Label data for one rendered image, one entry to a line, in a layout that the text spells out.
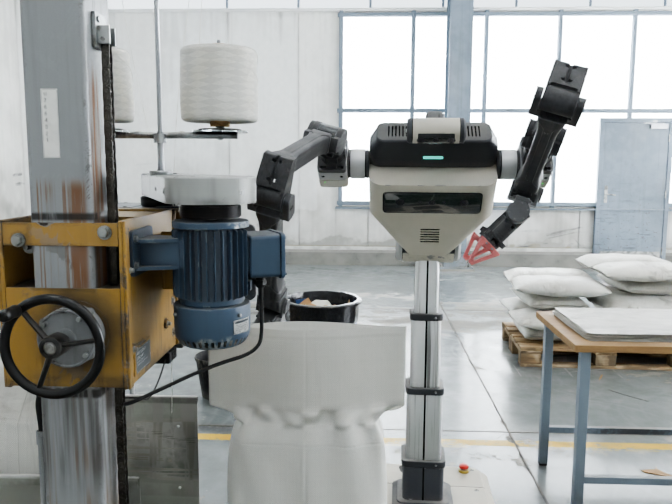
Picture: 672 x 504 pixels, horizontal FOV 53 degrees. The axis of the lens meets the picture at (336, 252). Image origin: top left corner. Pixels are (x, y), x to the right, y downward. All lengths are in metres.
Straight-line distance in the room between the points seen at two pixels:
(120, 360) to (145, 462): 0.97
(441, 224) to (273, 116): 7.75
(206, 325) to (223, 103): 0.45
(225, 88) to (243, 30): 8.55
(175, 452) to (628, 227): 8.75
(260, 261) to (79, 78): 0.46
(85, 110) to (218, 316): 0.44
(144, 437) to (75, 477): 0.81
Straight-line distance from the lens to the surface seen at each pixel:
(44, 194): 1.31
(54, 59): 1.31
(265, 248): 1.33
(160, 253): 1.32
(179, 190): 1.27
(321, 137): 1.81
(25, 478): 1.74
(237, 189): 1.27
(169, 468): 2.23
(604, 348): 2.82
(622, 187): 10.22
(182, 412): 2.15
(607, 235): 10.21
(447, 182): 2.00
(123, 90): 1.52
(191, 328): 1.31
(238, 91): 1.42
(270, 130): 9.74
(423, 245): 2.17
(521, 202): 1.78
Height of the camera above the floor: 1.44
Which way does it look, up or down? 7 degrees down
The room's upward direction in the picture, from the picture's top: straight up
